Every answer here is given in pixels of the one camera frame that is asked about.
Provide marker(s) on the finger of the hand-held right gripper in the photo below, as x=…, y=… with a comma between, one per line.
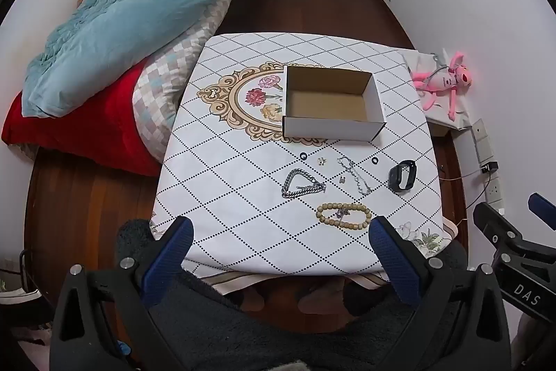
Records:
x=543, y=210
x=495, y=223

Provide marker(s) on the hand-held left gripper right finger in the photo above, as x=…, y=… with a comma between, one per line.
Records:
x=395, y=266

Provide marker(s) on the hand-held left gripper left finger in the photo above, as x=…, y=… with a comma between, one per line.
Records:
x=167, y=262

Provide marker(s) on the silver pendant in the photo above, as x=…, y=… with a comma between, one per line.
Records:
x=340, y=212

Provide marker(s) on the black smart band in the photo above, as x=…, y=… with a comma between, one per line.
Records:
x=396, y=175

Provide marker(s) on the white cardboard box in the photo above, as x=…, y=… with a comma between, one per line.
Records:
x=330, y=127

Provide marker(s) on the black charger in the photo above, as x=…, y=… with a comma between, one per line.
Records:
x=489, y=167

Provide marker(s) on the person's foot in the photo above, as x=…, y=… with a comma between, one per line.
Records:
x=321, y=297
x=256, y=301

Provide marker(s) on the person's dark fleece pants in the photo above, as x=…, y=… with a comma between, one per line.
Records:
x=226, y=332

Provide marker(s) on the white diamond pattern tablecloth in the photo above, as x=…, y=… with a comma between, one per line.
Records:
x=226, y=188

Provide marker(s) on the pink plush toy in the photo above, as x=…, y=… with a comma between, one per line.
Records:
x=447, y=82

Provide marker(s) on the red blanket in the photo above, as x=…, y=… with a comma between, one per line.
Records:
x=87, y=127

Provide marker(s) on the checkered bed sheet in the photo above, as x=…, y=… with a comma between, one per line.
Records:
x=156, y=97

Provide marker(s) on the light blue quilt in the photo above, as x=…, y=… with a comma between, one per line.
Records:
x=130, y=19

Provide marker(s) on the wall power strip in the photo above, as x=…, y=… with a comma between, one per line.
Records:
x=483, y=140

